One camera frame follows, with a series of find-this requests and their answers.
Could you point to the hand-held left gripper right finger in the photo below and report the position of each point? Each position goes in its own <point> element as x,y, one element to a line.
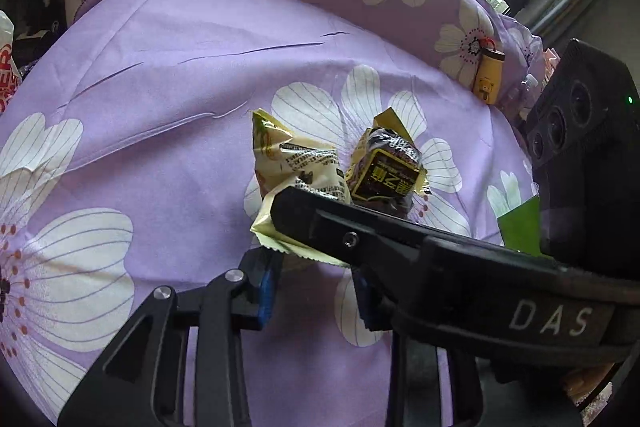
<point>367,307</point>

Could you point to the white plastic bag red print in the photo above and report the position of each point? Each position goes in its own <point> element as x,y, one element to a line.
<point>6,62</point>

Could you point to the dark brown snack packet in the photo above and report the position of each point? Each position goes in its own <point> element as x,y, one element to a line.
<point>385,172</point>

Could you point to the green box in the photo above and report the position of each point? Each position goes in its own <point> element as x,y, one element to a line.
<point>520,227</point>

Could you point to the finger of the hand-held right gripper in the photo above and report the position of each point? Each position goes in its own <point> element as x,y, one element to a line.
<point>340,232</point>

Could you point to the yellow cartoon lighter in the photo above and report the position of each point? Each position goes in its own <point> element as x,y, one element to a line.
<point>487,74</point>

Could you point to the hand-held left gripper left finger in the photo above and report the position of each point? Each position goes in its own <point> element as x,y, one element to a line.
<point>265,294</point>

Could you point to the pale yellow-green snack packet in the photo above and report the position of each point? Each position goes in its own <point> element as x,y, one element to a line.
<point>295,167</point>

